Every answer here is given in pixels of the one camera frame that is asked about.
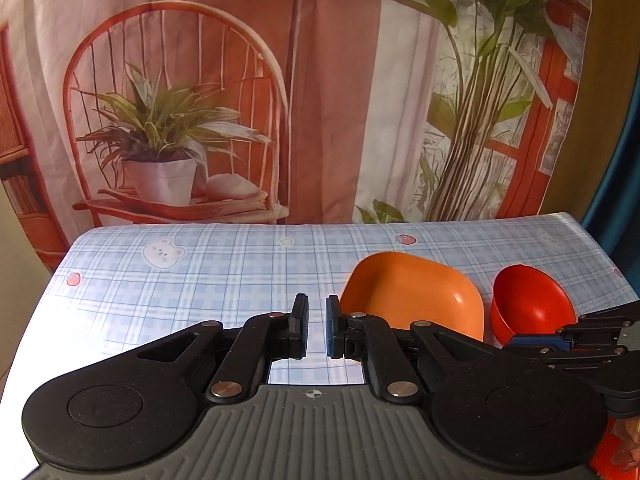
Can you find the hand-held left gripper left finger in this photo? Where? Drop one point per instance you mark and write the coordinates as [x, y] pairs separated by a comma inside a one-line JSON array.
[[301, 327]]

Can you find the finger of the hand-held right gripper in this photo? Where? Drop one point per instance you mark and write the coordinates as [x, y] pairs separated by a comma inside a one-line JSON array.
[[540, 344], [600, 335]]

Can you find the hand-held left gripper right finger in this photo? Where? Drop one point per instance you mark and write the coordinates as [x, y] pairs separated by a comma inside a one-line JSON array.
[[331, 329]]

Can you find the red bowl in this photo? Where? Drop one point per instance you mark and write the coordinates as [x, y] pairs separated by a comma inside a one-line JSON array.
[[530, 300]]

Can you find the orange square plate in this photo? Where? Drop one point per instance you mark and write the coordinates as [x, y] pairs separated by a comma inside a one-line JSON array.
[[415, 285]]

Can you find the blue checked tablecloth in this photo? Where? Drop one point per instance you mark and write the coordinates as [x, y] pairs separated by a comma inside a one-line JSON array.
[[200, 280]]

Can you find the orange printed cloth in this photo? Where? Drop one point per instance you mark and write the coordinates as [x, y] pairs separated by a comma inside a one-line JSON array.
[[622, 450]]

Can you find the blue curtain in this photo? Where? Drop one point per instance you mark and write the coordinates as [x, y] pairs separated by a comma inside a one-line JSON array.
[[620, 200]]

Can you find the printed room-scene wall cloth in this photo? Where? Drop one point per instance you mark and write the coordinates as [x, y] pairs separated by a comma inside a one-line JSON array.
[[320, 85]]

